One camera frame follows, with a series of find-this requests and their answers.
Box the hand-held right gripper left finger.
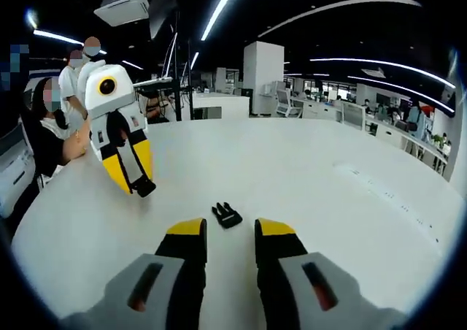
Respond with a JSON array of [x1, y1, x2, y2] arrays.
[[60, 218, 208, 330]]

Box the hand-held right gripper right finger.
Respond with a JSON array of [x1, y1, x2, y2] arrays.
[[254, 218, 406, 330]]

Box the black plastic buckle socket part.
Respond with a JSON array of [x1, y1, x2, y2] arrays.
[[130, 178, 158, 199]]

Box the black plastic buckle pronged part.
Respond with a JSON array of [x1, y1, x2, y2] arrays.
[[211, 202, 244, 230]]

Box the silver laptop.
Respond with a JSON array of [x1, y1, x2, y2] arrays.
[[132, 74, 174, 88]]

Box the black stand poles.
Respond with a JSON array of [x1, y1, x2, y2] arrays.
[[170, 10, 196, 122]]

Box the seated person in black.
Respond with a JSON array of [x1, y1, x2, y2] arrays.
[[20, 77, 72, 180]]

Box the ceiling light strip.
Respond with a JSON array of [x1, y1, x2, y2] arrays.
[[200, 0, 246, 42], [33, 28, 107, 55]]

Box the ceiling air conditioner unit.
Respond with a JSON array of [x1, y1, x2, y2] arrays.
[[93, 0, 151, 28]]

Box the white counter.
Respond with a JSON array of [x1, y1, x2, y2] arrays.
[[190, 91, 251, 121]]

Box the white office machine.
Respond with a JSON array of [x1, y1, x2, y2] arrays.
[[0, 123, 38, 218]]

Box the dark hanging panel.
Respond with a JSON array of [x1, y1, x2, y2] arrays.
[[149, 0, 180, 40]]

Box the white square pillar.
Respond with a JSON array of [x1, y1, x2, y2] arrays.
[[243, 40, 285, 118]]

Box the row of white office desks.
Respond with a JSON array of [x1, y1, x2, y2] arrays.
[[291, 95, 452, 180]]

